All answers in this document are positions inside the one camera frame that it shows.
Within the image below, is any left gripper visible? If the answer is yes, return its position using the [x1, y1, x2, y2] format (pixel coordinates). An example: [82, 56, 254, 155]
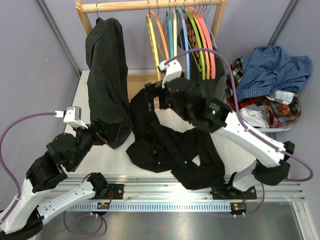
[69, 117, 122, 170]

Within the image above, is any blue checked shirt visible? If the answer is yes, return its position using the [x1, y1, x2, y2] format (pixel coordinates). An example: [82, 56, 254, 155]
[236, 45, 313, 102]

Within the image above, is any yellow hanger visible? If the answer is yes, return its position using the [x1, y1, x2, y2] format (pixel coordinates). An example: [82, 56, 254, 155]
[146, 0, 161, 81]

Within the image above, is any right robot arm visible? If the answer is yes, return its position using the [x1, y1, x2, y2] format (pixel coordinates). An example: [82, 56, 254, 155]
[144, 77, 295, 199]

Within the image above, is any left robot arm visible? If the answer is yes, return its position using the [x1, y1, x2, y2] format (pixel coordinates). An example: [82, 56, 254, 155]
[0, 124, 109, 240]

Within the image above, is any dark green shirt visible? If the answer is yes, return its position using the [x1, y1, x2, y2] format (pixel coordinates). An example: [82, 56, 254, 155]
[177, 7, 227, 103]

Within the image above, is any orange hanger on rack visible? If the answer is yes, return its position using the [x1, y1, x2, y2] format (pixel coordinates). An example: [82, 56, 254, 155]
[186, 7, 210, 80]

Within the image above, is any grey pinstriped shirt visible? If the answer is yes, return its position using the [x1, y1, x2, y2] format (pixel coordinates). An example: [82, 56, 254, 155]
[85, 18, 133, 149]

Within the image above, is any brown wavy hanger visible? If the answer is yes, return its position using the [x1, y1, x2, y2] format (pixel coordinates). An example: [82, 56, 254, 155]
[186, 10, 209, 72]

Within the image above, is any black white checked shirt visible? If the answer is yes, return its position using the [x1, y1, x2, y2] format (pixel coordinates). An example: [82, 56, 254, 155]
[230, 56, 244, 84]

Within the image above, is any cream hanger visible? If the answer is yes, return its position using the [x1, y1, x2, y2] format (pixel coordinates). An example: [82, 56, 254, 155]
[172, 1, 178, 57]

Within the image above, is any teal hanger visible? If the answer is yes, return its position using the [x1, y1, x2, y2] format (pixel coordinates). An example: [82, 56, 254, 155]
[165, 1, 174, 58]

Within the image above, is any pink hanger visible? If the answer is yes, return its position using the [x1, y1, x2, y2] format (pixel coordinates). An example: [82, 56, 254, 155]
[192, 6, 216, 80]

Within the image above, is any green hanger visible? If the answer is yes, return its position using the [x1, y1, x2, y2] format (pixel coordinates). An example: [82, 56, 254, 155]
[184, 7, 208, 80]

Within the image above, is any light blue hanger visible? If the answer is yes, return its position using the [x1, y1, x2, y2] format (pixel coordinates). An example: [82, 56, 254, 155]
[204, 0, 218, 50]

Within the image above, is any red plaid shirt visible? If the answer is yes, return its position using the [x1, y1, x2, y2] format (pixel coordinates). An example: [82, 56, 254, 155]
[237, 90, 301, 127]

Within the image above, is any wooden clothes rack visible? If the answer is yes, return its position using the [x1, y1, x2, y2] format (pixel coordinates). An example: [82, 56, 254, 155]
[74, 0, 227, 106]

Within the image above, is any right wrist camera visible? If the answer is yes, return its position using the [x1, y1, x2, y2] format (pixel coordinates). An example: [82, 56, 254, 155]
[158, 59, 182, 89]

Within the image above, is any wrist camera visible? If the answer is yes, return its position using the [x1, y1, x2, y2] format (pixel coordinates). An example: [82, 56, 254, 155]
[158, 59, 182, 89]
[63, 106, 89, 129]

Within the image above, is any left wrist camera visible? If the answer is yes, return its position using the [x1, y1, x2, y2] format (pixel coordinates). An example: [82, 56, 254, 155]
[63, 106, 89, 129]

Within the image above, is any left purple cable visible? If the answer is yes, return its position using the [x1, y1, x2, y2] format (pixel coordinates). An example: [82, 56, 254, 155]
[0, 111, 57, 226]

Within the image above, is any purple cable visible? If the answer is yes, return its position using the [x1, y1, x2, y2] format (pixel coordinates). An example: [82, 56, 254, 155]
[165, 48, 314, 182]
[0, 111, 57, 226]

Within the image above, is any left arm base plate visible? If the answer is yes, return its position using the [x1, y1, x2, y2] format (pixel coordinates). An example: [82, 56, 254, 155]
[92, 183, 125, 200]

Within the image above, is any aluminium rail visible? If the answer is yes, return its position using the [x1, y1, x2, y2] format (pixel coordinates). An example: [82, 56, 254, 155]
[42, 173, 307, 203]

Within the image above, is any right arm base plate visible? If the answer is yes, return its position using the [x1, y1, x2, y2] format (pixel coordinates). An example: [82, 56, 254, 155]
[210, 183, 258, 200]

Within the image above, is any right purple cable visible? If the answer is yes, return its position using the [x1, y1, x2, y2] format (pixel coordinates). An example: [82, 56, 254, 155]
[165, 48, 314, 182]

